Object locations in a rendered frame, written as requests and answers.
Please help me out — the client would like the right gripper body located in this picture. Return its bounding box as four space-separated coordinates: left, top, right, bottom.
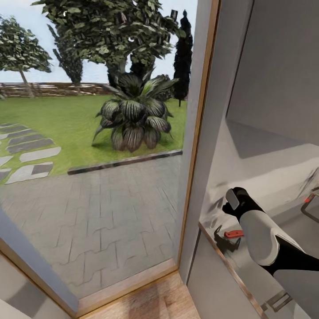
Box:
224 202 236 216

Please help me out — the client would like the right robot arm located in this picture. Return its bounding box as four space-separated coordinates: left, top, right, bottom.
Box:
222 187 319 319

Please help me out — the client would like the parer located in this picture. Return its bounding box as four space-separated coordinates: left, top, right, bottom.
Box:
225 230 244 238

